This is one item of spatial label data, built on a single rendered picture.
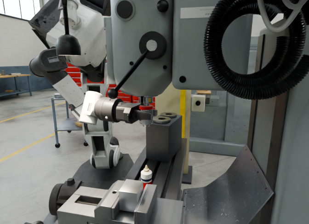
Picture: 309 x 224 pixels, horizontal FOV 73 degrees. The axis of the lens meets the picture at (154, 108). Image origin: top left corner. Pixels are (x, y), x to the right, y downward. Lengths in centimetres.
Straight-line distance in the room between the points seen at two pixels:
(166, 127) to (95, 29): 57
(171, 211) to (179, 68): 40
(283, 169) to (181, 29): 42
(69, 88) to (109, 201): 60
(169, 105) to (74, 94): 157
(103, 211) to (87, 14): 86
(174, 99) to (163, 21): 190
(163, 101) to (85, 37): 158
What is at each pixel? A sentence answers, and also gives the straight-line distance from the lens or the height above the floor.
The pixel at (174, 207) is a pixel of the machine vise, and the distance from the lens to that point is 67.
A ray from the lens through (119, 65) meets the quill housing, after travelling 62.
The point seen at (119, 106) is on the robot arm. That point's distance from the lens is 71.
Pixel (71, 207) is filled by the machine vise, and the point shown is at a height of 101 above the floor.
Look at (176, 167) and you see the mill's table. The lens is 100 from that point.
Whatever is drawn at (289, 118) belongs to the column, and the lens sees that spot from 56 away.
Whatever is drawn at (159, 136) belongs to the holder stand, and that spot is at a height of 107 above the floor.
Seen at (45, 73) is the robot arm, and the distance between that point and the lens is 105.
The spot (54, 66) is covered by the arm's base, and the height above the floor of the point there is 139.
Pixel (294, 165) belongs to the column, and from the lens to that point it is 59.
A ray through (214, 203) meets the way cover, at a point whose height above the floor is 92.
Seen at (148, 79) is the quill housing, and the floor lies 136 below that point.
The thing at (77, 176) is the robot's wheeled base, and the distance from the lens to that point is 174.
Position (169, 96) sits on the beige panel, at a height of 101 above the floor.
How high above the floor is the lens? 142
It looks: 13 degrees down
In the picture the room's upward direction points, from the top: straight up
